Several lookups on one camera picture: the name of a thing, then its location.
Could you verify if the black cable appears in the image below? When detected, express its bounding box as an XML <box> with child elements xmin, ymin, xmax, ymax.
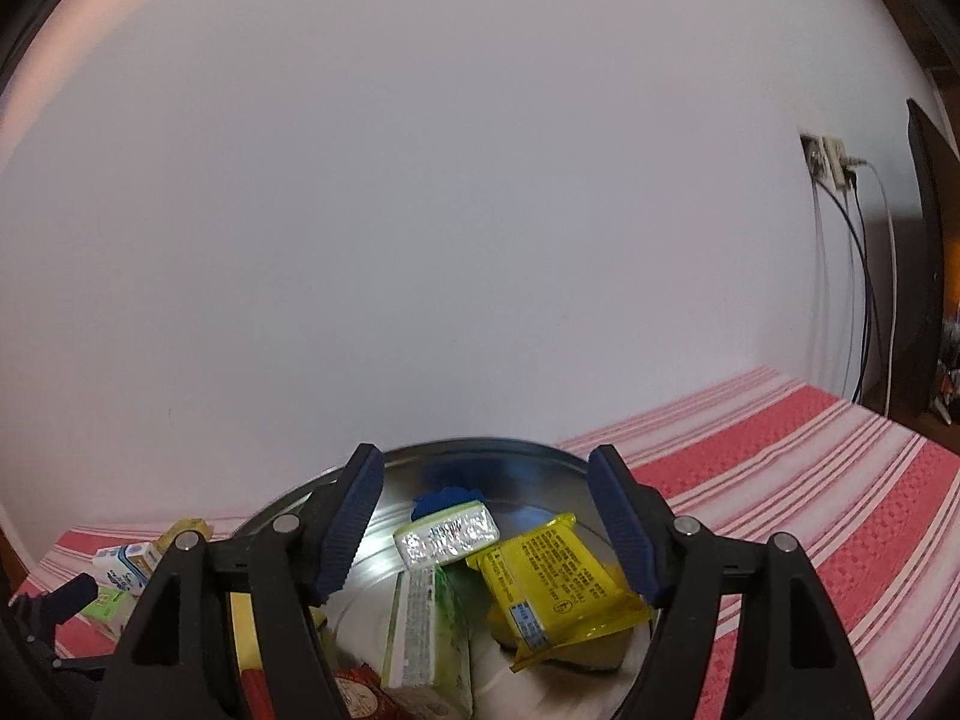
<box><xmin>817</xmin><ymin>179</ymin><xmax>884</xmax><ymax>407</ymax></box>

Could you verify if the white charger plug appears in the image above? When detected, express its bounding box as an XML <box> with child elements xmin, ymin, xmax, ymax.
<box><xmin>820</xmin><ymin>135</ymin><xmax>866</xmax><ymax>192</ymax></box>

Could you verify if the dark wooden furniture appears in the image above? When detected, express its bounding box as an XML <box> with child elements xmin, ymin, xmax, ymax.
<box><xmin>865</xmin><ymin>0</ymin><xmax>960</xmax><ymax>455</ymax></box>

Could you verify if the round metal cookie tin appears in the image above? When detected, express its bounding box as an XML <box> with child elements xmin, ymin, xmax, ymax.
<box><xmin>238</xmin><ymin>439</ymin><xmax>652</xmax><ymax>718</ymax></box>

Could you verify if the green tissue pack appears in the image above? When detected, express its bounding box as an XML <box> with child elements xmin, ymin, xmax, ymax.
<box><xmin>381</xmin><ymin>567</ymin><xmax>473</xmax><ymax>720</ymax></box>
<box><xmin>394</xmin><ymin>502</ymin><xmax>501</xmax><ymax>569</ymax></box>

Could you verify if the red snack packet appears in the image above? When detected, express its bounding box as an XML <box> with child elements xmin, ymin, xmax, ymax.
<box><xmin>239</xmin><ymin>661</ymin><xmax>410</xmax><ymax>720</ymax></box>

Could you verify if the green white small carton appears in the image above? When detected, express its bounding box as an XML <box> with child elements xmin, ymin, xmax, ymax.
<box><xmin>82</xmin><ymin>587</ymin><xmax>137</xmax><ymax>642</ymax></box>

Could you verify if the red striped tablecloth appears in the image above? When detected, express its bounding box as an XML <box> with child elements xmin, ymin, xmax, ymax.
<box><xmin>18</xmin><ymin>367</ymin><xmax>958</xmax><ymax>718</ymax></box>

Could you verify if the yellow green scouring sponge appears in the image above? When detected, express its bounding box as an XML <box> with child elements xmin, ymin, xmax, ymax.
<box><xmin>155</xmin><ymin>517</ymin><xmax>213</xmax><ymax>554</ymax></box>

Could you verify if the blue cloth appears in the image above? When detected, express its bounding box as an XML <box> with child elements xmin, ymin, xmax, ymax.
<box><xmin>410</xmin><ymin>486</ymin><xmax>485</xmax><ymax>522</ymax></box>

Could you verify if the wall power socket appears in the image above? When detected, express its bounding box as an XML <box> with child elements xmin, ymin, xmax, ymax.
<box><xmin>799</xmin><ymin>133</ymin><xmax>828</xmax><ymax>182</ymax></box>

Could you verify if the yellow foil packet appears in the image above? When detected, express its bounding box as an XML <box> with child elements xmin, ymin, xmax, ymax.
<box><xmin>467</xmin><ymin>514</ymin><xmax>652</xmax><ymax>673</ymax></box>

